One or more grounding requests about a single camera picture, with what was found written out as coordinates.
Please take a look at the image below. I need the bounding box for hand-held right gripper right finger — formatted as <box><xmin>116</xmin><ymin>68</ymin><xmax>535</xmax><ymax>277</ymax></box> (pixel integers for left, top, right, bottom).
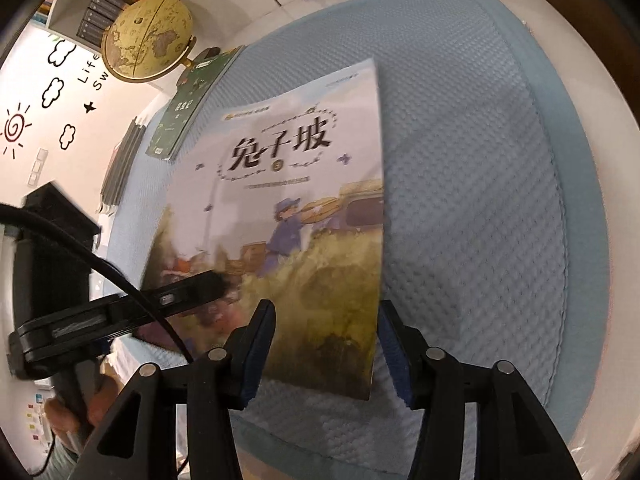
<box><xmin>377</xmin><ymin>300</ymin><xmax>583</xmax><ymax>480</ymax></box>

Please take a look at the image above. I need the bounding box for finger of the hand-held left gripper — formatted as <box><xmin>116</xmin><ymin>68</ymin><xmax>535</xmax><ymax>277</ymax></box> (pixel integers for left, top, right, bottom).
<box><xmin>102</xmin><ymin>270</ymin><xmax>231</xmax><ymax>323</ymax></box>

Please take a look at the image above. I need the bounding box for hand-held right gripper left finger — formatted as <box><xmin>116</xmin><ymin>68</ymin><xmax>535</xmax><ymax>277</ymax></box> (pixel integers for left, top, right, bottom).
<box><xmin>67</xmin><ymin>299</ymin><xmax>277</xmax><ymax>480</ymax></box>

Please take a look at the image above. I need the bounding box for stack of books olive cover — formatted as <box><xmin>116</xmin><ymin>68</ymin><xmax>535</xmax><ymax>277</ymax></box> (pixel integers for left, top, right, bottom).
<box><xmin>100</xmin><ymin>116</ymin><xmax>147</xmax><ymax>207</ymax></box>

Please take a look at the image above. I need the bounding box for pale field scene cover book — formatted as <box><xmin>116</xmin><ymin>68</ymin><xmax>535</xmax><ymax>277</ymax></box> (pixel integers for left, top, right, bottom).
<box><xmin>141</xmin><ymin>58</ymin><xmax>386</xmax><ymax>401</ymax></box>

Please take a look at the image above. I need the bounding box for person's left hand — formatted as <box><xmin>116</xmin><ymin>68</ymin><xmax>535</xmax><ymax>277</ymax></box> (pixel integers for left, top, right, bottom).
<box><xmin>44</xmin><ymin>357</ymin><xmax>122</xmax><ymax>448</ymax></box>

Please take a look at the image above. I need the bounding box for green illustrated book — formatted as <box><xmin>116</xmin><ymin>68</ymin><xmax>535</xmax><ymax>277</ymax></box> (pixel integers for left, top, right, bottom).
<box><xmin>145</xmin><ymin>45</ymin><xmax>246</xmax><ymax>162</ymax></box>

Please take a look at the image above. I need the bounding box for light blue textured mat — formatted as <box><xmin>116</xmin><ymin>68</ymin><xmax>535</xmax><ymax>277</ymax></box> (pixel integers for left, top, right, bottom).
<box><xmin>107</xmin><ymin>0</ymin><xmax>608</xmax><ymax>480</ymax></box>

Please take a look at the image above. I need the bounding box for antique yellow globe on stand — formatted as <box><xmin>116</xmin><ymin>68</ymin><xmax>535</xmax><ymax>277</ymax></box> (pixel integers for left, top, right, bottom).
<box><xmin>101</xmin><ymin>0</ymin><xmax>196</xmax><ymax>83</ymax></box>

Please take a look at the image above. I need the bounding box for white bookshelf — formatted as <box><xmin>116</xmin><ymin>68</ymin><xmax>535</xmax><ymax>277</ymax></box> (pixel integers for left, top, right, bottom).
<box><xmin>30</xmin><ymin>0</ymin><xmax>281</xmax><ymax>51</ymax></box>

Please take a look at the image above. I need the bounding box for black cable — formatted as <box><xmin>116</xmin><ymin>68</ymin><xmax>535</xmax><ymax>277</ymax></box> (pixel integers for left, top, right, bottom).
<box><xmin>0</xmin><ymin>202</ymin><xmax>201</xmax><ymax>361</ymax></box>

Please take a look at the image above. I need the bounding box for white wall switch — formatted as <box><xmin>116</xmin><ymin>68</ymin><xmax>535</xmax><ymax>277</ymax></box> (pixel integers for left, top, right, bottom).
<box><xmin>27</xmin><ymin>147</ymin><xmax>48</xmax><ymax>188</ymax></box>

